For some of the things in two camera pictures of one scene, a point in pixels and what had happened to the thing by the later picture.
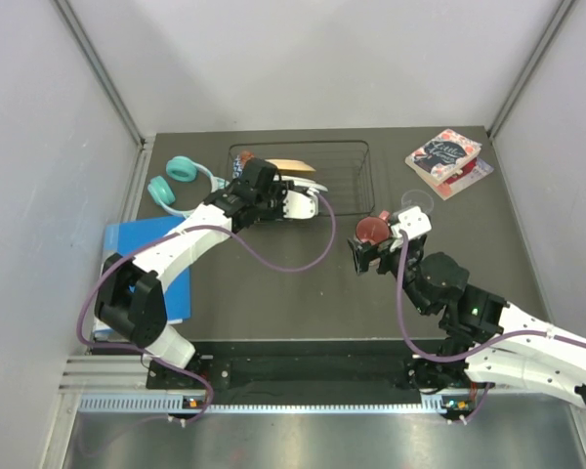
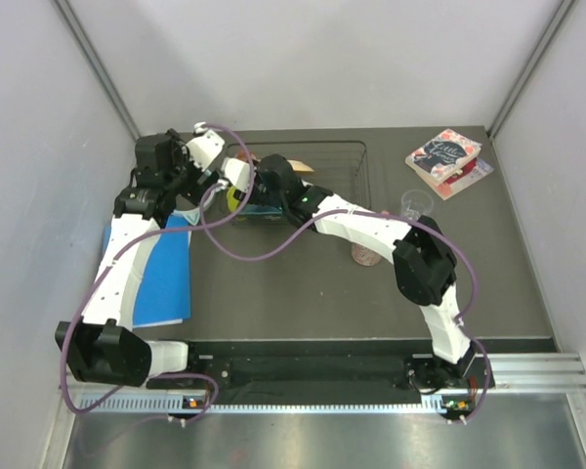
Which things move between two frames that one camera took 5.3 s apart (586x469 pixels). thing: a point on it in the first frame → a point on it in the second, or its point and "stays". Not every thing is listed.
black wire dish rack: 343,168 stays
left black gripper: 277,187 → 194,191
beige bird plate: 291,165 stays
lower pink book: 474,172 stays
